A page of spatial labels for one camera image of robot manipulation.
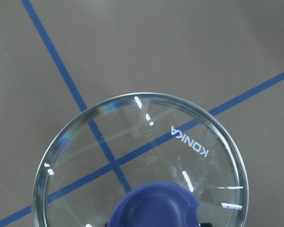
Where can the glass lid with blue knob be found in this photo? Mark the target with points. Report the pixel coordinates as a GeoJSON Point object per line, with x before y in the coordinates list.
{"type": "Point", "coordinates": [141, 159]}

